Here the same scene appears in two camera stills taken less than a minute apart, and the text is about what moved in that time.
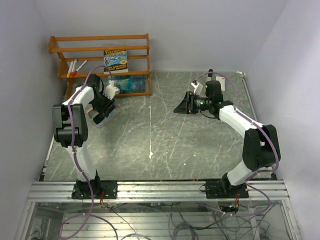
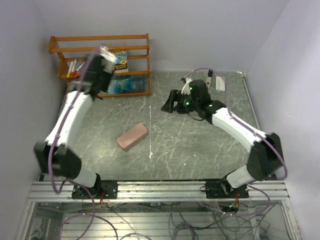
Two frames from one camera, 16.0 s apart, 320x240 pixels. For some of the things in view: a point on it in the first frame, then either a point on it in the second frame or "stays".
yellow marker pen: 69,70 stays
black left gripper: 106,110 → 108,76
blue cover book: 128,83 stays
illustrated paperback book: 116,61 stays
